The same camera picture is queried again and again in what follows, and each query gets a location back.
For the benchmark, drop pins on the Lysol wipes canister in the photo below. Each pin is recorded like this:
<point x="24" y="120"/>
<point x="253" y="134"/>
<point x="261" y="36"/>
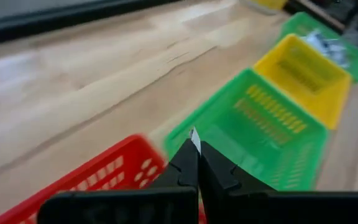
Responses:
<point x="269" y="3"/>

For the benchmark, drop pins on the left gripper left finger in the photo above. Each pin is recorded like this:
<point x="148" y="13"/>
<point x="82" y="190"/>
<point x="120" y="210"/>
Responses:
<point x="182" y="168"/>

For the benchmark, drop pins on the alcohol antiseptic pad packet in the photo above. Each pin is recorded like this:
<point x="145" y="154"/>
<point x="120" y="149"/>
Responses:
<point x="328" y="46"/>

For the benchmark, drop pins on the yellow plastic basket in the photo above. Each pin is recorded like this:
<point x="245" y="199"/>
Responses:
<point x="328" y="105"/>

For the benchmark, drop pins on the blue striped bandage wrapper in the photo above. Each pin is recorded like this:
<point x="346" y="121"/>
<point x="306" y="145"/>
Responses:
<point x="195" y="141"/>

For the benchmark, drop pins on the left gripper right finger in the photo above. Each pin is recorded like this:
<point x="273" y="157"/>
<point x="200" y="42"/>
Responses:
<point x="219" y="174"/>

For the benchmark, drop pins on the red plastic basket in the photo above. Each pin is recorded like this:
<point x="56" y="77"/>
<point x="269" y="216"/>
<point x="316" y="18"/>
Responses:
<point x="120" y="155"/>

